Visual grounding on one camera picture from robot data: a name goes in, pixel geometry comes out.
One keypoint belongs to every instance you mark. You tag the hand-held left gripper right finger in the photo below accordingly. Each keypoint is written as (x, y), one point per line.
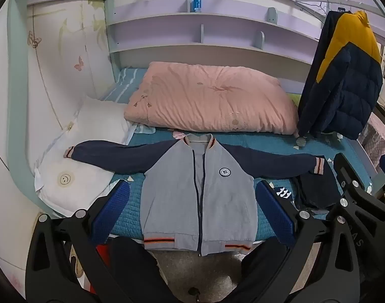
(274, 205)

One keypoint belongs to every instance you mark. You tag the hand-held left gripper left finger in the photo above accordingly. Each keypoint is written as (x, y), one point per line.
(112, 208)

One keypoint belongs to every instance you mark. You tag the grey jacket with navy sleeves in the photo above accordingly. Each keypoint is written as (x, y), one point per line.
(180, 195)

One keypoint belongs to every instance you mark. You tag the pink patterned cloth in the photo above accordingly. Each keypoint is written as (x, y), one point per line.
(375, 139)

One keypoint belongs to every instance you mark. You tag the folded dark pants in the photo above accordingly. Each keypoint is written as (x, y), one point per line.
(318, 186)

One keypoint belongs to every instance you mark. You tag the white pillow with smiley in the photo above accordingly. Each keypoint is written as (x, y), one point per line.
(66, 192)

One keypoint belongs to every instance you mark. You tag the red object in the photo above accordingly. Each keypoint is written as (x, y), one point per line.
(102, 258)

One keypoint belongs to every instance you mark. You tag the teal bed sheet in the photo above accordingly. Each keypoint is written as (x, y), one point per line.
(265, 143)

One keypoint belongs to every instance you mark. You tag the navy and yellow puffer jacket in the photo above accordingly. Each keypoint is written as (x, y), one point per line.
(347, 94)

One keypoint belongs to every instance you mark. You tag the plain white pillow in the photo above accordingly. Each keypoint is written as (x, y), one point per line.
(101, 116)

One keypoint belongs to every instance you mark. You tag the light blue striped sheet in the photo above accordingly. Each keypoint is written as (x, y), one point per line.
(123, 85)

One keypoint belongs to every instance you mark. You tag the pink quilt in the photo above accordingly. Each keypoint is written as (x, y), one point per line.
(211, 97)

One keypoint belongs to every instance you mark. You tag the small blue box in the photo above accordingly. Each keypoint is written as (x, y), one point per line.
(197, 4)

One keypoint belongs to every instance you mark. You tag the white wall shelf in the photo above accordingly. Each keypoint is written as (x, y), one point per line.
(227, 22)

